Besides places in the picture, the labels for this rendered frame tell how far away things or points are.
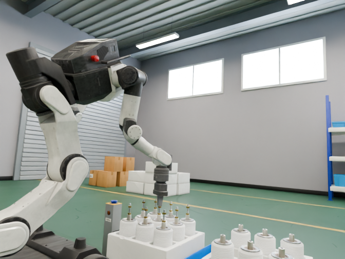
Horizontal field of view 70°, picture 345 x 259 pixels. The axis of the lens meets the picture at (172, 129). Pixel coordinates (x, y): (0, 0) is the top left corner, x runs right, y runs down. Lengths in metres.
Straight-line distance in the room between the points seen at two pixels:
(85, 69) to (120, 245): 0.90
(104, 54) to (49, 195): 0.70
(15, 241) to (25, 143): 5.25
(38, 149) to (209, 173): 4.27
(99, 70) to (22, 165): 5.18
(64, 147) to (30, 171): 5.19
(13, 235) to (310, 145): 5.76
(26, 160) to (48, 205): 5.14
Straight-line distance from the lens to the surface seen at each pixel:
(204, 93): 7.19
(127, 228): 1.44
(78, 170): 1.22
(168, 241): 1.31
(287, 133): 6.28
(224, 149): 6.70
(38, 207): 1.21
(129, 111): 1.28
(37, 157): 6.47
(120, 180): 5.29
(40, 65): 1.20
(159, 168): 1.42
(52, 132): 1.23
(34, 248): 1.37
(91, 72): 1.27
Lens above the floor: 0.59
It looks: 7 degrees up
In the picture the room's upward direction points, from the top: 3 degrees clockwise
